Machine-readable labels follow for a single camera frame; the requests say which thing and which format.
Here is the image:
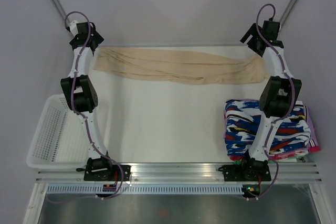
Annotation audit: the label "beige trousers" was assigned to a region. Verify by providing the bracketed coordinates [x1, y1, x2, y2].
[94, 47, 268, 85]

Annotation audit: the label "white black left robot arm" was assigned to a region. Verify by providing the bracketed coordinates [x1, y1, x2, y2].
[60, 21, 108, 164]

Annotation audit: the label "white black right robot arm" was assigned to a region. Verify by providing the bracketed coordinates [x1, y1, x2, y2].
[239, 18, 302, 180]

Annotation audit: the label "blue patterned folded trousers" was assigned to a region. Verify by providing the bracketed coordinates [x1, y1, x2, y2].
[223, 99, 316, 161]

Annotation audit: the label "folded clothes stack underneath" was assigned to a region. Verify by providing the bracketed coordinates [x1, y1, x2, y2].
[223, 99, 321, 162]

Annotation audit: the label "white perforated plastic basket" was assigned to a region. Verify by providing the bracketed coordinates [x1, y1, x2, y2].
[26, 94, 88, 170]

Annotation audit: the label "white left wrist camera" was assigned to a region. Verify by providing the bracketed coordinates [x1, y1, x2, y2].
[66, 20, 78, 36]

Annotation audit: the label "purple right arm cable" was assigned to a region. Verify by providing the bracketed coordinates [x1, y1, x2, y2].
[230, 3, 296, 201]

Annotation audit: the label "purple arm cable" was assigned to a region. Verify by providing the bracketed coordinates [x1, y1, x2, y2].
[230, 3, 296, 201]
[45, 10, 127, 205]

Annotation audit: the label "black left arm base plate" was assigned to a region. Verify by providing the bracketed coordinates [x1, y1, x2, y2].
[83, 165, 131, 182]

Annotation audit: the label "aluminium mounting rail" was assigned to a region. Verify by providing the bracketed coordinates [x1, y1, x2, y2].
[35, 162, 322, 184]

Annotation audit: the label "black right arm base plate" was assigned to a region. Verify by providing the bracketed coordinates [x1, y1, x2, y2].
[218, 164, 271, 182]

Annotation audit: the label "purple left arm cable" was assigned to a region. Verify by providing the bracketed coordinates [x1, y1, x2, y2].
[45, 10, 127, 205]

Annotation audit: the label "white slotted cable duct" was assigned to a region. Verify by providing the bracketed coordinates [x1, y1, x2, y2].
[47, 184, 243, 195]

